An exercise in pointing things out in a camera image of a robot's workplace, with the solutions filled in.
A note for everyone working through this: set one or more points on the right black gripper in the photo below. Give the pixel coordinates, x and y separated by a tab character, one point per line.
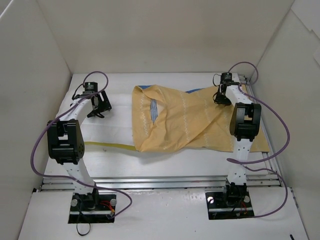
221	97

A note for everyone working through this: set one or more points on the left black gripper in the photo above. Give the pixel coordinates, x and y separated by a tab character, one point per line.
101	105

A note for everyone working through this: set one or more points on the white pillow yellow trim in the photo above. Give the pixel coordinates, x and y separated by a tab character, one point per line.
115	129

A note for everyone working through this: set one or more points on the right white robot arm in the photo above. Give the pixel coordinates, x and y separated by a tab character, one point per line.
244	127

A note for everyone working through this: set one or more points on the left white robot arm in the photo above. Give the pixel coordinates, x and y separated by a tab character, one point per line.
66	144

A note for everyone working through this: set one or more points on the aluminium frame rail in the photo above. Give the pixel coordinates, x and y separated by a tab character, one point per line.
119	168

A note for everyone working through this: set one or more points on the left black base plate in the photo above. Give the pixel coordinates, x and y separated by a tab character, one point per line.
82	211

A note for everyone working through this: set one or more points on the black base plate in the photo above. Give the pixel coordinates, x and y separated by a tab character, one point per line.
220	209
82	211

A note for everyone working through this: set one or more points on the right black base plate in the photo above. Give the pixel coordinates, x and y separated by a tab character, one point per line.
220	209

